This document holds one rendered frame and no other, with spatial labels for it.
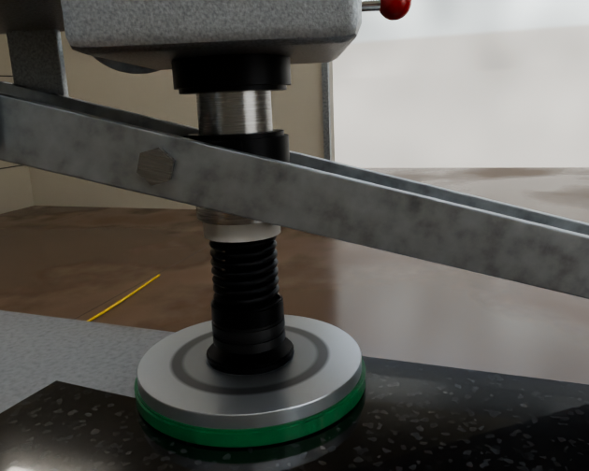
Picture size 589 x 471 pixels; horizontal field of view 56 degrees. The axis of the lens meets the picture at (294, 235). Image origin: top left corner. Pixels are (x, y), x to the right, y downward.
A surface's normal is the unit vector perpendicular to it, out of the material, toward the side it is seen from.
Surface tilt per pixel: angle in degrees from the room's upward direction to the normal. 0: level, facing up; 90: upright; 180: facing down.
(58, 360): 0
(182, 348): 0
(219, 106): 90
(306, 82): 90
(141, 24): 90
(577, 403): 0
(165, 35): 113
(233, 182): 90
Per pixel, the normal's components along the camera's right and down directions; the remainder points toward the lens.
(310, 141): -0.32, 0.24
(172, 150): 0.00, 0.23
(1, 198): 0.95, 0.04
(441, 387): -0.04, -0.97
